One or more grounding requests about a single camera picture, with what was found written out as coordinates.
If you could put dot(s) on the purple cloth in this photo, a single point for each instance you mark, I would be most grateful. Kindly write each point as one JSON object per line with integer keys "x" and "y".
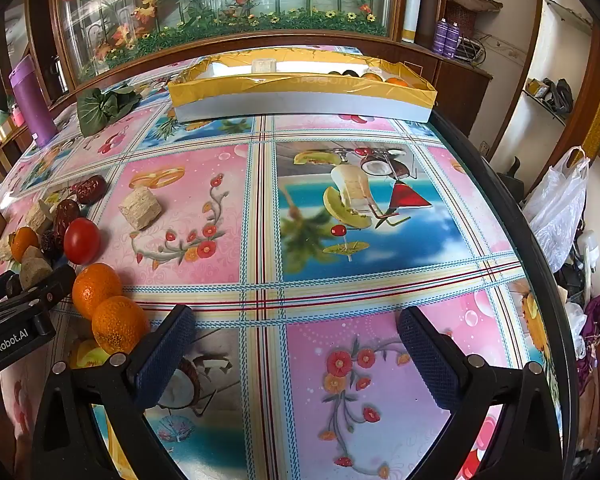
{"x": 599, "y": 317}

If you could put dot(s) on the green leafy vegetable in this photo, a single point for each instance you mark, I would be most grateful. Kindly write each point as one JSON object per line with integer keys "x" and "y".
{"x": 102, "y": 107}

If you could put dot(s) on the white foam block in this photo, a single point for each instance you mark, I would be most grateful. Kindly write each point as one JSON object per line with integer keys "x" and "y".
{"x": 263, "y": 65}

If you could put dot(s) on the orange in yellow box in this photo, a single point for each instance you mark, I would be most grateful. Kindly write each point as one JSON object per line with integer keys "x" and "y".
{"x": 398, "y": 81}
{"x": 371, "y": 77}

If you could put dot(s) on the purple bottle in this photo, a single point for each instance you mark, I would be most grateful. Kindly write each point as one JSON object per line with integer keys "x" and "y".
{"x": 30, "y": 100}

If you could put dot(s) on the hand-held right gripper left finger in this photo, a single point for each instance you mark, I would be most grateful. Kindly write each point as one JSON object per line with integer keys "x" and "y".
{"x": 164, "y": 360}

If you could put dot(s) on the large orange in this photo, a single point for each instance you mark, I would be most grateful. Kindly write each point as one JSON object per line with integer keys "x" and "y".
{"x": 120, "y": 325}
{"x": 96, "y": 290}

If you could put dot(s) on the printed tablecloth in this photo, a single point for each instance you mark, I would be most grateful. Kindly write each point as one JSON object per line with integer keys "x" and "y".
{"x": 330, "y": 270}

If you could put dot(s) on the small orange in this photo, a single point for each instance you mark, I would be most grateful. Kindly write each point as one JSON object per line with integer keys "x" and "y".
{"x": 25, "y": 244}

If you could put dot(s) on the floral glass screen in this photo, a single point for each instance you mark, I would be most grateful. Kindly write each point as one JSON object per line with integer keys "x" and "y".
{"x": 220, "y": 5}

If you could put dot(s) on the dark fruit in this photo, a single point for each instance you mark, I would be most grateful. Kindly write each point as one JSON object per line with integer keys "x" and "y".
{"x": 341, "y": 73}

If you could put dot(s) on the woven basket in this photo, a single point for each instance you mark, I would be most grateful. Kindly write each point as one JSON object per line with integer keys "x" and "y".
{"x": 467, "y": 12}

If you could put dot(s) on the purple spray cans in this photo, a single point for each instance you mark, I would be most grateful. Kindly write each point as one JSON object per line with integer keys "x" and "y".
{"x": 445, "y": 37}

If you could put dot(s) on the white plastic bag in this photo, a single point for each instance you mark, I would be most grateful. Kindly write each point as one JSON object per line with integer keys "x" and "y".
{"x": 555, "y": 210}

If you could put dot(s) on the pink bottle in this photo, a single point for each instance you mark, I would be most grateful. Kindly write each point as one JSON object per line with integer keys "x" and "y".
{"x": 16, "y": 116}

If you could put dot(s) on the yellow lined white box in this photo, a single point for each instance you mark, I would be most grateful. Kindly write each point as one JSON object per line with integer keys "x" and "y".
{"x": 300, "y": 95}

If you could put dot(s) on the white and yellow roll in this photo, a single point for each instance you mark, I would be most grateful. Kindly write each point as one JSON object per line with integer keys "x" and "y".
{"x": 413, "y": 0}

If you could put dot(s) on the red tomato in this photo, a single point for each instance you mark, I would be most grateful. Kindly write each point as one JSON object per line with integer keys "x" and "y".
{"x": 82, "y": 241}

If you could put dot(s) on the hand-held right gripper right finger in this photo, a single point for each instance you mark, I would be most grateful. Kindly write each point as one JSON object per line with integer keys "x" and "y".
{"x": 430, "y": 360}

